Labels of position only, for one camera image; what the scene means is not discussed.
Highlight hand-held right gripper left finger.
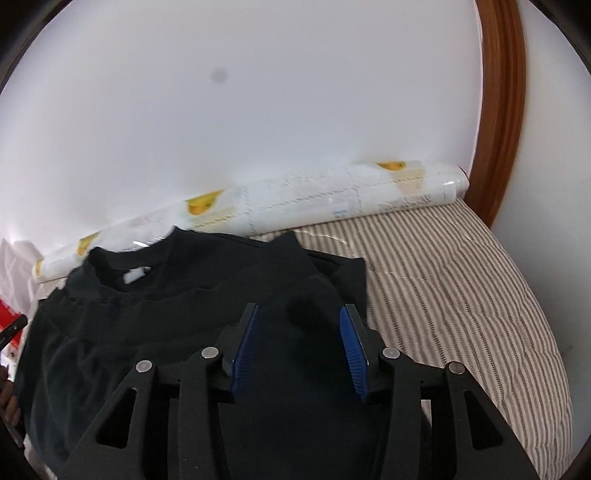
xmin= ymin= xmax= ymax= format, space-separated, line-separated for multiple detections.
xmin=58 ymin=302 xmax=260 ymax=480

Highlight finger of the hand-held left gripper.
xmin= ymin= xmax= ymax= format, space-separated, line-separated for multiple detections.
xmin=0 ymin=314 xmax=27 ymax=352

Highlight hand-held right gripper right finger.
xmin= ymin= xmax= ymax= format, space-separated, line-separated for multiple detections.
xmin=339 ymin=303 xmax=541 ymax=480

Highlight black sweatshirt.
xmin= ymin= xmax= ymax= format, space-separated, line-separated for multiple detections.
xmin=16 ymin=226 xmax=393 ymax=480

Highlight person's left hand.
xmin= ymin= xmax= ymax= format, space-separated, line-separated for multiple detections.
xmin=0 ymin=364 xmax=22 ymax=426

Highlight white plastic bag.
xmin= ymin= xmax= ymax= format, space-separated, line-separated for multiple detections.
xmin=0 ymin=237 xmax=42 ymax=352

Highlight striped bed sheet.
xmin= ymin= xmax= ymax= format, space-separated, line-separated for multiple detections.
xmin=252 ymin=198 xmax=575 ymax=480

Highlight white printed wallpaper roll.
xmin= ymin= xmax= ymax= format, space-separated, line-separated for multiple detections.
xmin=33 ymin=159 xmax=469 ymax=284

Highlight brown wooden door frame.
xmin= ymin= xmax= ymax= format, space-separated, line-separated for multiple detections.
xmin=462 ymin=0 xmax=527 ymax=227

